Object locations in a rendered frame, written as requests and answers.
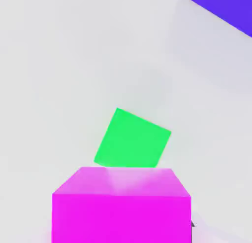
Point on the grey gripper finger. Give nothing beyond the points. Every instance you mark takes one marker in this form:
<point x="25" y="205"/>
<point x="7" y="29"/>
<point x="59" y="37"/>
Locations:
<point x="193" y="230"/>

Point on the small magenta cube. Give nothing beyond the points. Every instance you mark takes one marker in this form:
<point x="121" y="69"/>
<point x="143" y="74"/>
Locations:
<point x="121" y="217"/>

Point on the small green cube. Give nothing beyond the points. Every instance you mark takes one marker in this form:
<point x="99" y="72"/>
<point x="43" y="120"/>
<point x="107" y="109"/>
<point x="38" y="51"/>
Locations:
<point x="132" y="139"/>

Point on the large purple box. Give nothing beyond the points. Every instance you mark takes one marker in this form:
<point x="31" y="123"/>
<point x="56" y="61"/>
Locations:
<point x="230" y="6"/>

